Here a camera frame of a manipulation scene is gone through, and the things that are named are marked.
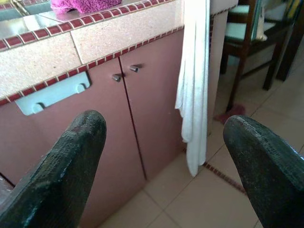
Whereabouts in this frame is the white hanging towel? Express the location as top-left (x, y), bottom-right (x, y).
top-left (175, 0), bottom-right (211, 178)

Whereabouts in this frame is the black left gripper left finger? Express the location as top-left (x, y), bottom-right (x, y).
top-left (0, 109), bottom-right (107, 228)

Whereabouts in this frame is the dark wooden chair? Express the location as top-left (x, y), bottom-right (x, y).
top-left (220, 0), bottom-right (297, 112)
top-left (263, 0), bottom-right (304, 82)

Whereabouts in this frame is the pink fluffy cloth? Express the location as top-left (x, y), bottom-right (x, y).
top-left (50, 0), bottom-right (122, 14)

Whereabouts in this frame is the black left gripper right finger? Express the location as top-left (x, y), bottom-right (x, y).
top-left (223, 115), bottom-right (304, 228)

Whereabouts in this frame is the white plastic hook rack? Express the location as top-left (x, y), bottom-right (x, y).
top-left (14, 72), bottom-right (93, 116)

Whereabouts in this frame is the pink cabinet door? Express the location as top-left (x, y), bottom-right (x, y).
top-left (0, 58), bottom-right (147, 228)
top-left (119, 29), bottom-right (188, 181)

